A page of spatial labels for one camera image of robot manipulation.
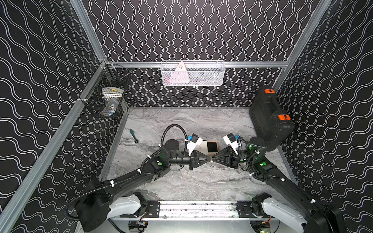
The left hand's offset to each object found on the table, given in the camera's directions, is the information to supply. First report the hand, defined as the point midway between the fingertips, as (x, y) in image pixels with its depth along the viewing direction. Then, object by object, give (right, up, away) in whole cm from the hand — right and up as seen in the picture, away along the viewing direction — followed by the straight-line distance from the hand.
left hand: (210, 158), depth 64 cm
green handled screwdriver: (-46, +4, +36) cm, 58 cm away
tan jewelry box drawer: (+7, -1, +33) cm, 34 cm away
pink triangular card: (-15, +46, +26) cm, 55 cm away
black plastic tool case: (+39, +15, +20) cm, 46 cm away
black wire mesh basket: (-57, +30, +20) cm, 67 cm away
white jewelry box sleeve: (0, -1, +31) cm, 31 cm away
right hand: (+2, 0, +3) cm, 3 cm away
